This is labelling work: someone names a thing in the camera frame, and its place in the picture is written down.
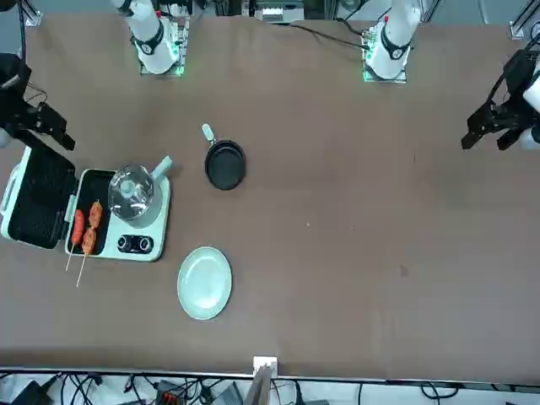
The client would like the mint green cooking pot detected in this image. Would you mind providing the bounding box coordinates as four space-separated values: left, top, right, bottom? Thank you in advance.
107 155 174 224

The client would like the mint green plate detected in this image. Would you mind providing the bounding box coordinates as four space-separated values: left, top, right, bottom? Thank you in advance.
176 246 234 322

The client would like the black box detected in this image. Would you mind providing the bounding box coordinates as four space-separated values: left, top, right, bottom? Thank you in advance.
7 379 54 405

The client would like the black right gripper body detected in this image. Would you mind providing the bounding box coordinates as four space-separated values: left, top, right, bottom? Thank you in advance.
0 52 34 140

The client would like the glass pot lid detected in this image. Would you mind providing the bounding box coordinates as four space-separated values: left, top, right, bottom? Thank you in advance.
107 165 157 221

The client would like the grey power brick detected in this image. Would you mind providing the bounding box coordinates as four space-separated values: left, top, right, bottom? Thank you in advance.
209 381 245 405

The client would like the aluminium corner bracket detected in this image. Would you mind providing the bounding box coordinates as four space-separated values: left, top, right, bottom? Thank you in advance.
509 0 540 41
24 0 44 27

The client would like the grilled meat skewer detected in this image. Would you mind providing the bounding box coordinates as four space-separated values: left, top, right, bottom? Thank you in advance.
76 199 105 289

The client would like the white camera bracket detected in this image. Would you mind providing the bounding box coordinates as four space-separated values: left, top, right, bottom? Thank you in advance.
252 356 279 377

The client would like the black cable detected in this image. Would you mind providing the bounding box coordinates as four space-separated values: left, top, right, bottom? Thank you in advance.
289 21 370 50

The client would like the aluminium profile post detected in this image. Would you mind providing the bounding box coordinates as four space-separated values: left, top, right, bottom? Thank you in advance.
243 364 275 405

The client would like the mint green multifunctional cooking machine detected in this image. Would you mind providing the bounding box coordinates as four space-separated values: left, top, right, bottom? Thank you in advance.
0 145 172 263

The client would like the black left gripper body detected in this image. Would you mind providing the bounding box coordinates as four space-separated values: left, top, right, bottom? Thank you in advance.
489 49 540 127

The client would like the red sausage skewer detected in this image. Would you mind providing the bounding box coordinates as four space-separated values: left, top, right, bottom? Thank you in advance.
64 208 86 272

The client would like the table edge frame rail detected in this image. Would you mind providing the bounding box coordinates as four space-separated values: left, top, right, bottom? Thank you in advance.
0 367 540 387

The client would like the black device with orange connectors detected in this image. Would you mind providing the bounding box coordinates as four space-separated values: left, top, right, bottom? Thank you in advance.
153 379 187 405

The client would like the small black frying pan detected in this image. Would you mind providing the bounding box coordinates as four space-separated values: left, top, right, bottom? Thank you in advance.
201 122 246 192

